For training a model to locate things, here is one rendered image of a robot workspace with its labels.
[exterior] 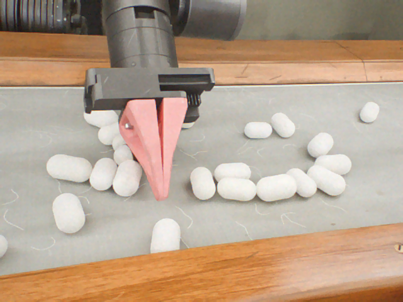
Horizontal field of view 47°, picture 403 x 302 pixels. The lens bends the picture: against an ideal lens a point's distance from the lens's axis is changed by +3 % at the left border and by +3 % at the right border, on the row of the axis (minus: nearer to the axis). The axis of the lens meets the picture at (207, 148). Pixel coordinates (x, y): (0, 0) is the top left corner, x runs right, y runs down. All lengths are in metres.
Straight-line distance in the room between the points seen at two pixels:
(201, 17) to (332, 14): 2.55
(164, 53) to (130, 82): 0.04
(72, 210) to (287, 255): 0.16
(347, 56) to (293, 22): 2.13
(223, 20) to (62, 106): 0.20
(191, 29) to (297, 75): 0.27
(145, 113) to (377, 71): 0.46
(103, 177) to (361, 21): 2.78
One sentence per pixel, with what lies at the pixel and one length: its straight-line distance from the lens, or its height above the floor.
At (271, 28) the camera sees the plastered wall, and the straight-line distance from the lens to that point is 2.81.
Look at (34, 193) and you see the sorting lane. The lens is 0.40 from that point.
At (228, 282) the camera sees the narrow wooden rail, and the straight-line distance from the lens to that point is 0.30.
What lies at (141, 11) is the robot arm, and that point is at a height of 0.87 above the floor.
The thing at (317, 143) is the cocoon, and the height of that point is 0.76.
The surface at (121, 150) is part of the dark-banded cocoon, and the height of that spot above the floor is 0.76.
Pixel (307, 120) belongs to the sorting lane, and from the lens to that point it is 0.56.
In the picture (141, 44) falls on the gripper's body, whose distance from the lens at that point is 0.38.
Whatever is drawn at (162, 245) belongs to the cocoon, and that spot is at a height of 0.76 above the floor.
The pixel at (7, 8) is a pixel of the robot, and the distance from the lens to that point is 0.79.
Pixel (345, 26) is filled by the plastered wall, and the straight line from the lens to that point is 3.04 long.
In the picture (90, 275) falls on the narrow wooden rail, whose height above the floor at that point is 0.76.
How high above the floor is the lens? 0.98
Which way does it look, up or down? 32 degrees down
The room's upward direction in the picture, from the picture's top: 9 degrees clockwise
